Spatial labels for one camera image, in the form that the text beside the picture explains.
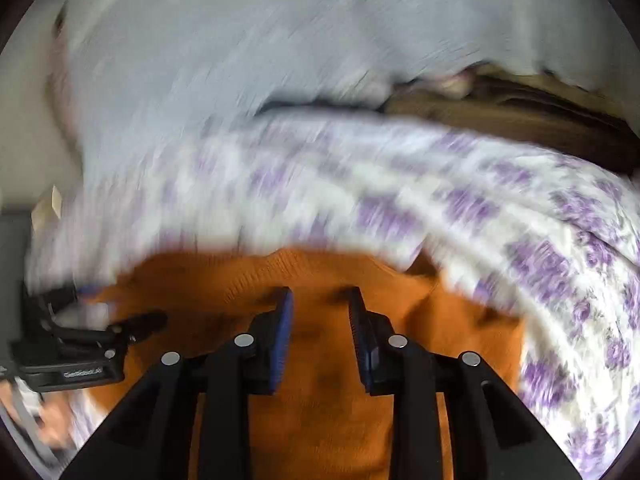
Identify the orange knitted baby cardigan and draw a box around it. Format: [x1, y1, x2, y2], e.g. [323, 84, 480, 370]
[91, 249, 524, 479]

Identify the person's left hand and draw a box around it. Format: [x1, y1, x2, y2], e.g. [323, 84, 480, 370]
[1, 380, 81, 450]

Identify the wooden bedside furniture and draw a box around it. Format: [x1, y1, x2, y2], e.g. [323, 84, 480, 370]
[30, 185, 63, 233]

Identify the purple floral bed sheet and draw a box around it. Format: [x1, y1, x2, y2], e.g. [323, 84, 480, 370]
[27, 110, 639, 479]

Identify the pink floral pillow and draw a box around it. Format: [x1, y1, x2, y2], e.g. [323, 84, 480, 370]
[47, 24, 78, 151]

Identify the white lace cover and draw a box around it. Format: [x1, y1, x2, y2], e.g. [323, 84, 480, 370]
[63, 0, 639, 171]

